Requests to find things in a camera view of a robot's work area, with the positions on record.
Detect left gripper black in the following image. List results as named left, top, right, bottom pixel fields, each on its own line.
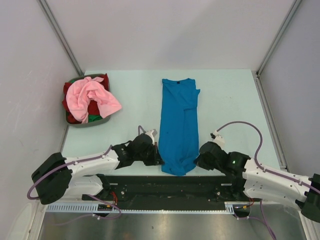
left=134, top=142, right=165, bottom=166

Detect blue t shirt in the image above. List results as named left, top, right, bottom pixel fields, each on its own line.
left=158, top=78, right=201, bottom=176

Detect grey plastic basket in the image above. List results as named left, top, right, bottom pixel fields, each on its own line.
left=67, top=75, right=111, bottom=128

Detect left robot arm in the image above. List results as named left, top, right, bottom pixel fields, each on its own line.
left=27, top=129, right=163, bottom=205

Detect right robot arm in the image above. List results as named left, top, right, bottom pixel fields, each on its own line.
left=195, top=141, right=320, bottom=223

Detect red t shirt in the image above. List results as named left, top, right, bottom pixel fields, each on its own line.
left=61, top=73, right=110, bottom=125

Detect pink t shirt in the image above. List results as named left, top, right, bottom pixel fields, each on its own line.
left=62, top=74, right=122, bottom=124

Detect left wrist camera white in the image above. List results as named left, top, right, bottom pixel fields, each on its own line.
left=145, top=129, right=158, bottom=145

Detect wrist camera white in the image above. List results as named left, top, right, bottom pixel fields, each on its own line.
left=145, top=129, right=158, bottom=145
left=210, top=130, right=225, bottom=149

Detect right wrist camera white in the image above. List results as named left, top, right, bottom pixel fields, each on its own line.
left=210, top=130, right=225, bottom=149

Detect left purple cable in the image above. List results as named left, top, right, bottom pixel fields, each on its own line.
left=26, top=124, right=156, bottom=227

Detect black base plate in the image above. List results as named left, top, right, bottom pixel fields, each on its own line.
left=95, top=175, right=250, bottom=208

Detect white cable duct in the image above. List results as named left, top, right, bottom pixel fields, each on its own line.
left=46, top=201, right=248, bottom=215

